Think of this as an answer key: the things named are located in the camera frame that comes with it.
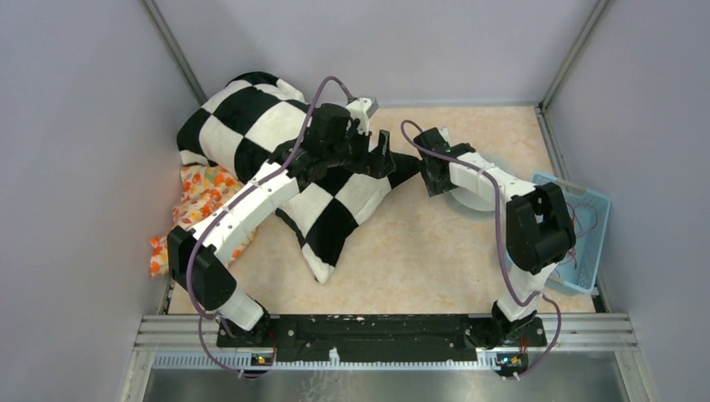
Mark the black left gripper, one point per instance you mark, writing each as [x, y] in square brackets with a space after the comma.
[376, 165]

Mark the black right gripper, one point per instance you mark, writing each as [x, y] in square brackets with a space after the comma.
[434, 188]

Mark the grey plastic cable spool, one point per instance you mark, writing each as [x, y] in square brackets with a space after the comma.
[471, 200]

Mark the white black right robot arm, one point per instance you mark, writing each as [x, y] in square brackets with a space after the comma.
[534, 230]

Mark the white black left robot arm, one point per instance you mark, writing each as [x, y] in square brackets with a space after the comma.
[331, 138]

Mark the black white checkered pillow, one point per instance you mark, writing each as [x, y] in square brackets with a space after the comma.
[243, 124]

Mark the light blue plastic basket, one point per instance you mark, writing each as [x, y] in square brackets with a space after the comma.
[589, 210]

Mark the orange floral cloth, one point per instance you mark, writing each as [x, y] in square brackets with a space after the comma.
[205, 189]

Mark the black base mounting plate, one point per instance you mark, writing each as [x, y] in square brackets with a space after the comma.
[396, 338]

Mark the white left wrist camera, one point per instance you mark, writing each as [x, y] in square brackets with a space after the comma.
[362, 109]

